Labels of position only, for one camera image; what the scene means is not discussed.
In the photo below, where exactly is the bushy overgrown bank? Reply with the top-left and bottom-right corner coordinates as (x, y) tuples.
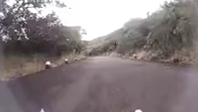
(114, 0), (198, 73)

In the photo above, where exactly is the dark asphalt road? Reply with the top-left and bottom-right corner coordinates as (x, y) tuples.
(0, 48), (198, 112)

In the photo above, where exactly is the row of trees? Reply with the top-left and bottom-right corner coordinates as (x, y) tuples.
(0, 0), (89, 63)

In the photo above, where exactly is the distant green hill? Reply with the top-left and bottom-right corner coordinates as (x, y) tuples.
(83, 17), (151, 58)

